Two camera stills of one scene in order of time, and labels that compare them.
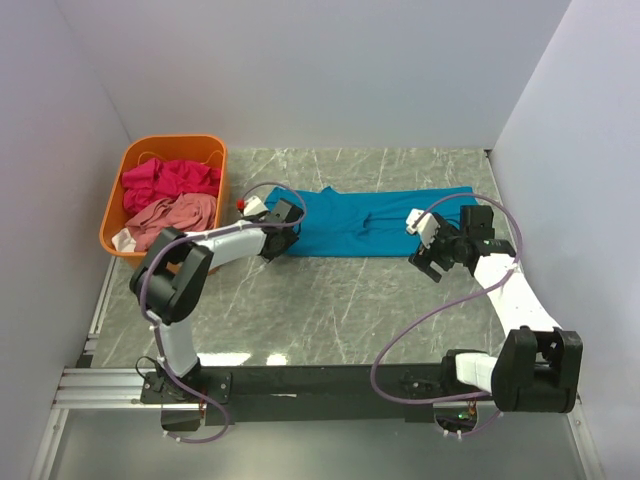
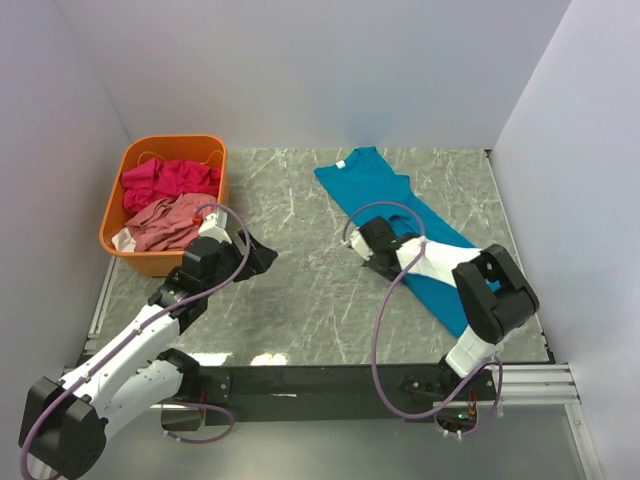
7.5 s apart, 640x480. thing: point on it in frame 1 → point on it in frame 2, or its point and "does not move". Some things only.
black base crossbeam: x=272 y=394 does not move
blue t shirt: x=364 y=223 → x=369 y=185
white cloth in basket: x=123 y=241 does not move
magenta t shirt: x=151 y=179 does not move
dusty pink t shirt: x=186 y=213 does not move
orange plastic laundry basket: x=184 y=148 does not move
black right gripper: x=423 y=260 → x=388 y=275
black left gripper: x=290 y=239 → x=259 y=259
